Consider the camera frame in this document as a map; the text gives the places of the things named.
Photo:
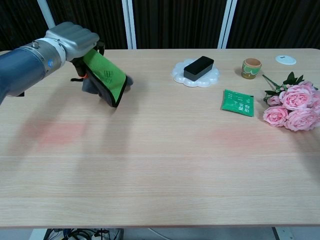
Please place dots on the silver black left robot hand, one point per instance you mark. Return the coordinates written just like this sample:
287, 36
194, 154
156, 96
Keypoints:
72, 40

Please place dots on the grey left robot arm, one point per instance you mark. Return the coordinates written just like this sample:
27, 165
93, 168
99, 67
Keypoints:
22, 67

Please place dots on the black rectangular box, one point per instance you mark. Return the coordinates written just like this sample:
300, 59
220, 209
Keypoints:
198, 68

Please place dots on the white flower-shaped plate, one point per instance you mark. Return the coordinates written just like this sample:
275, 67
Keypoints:
210, 77

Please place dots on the green sachet packet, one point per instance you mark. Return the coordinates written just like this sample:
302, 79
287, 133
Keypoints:
237, 103

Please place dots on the small orange green cup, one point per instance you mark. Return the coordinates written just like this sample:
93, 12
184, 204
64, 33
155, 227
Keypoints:
251, 70

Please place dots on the white round grommet cap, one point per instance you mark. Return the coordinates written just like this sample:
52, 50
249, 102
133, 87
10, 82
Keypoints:
286, 60

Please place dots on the pink artificial flower bouquet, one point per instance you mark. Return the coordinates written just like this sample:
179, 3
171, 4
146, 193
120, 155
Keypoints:
296, 105

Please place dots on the white partition frame post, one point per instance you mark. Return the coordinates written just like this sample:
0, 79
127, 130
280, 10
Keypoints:
226, 25
46, 12
128, 25

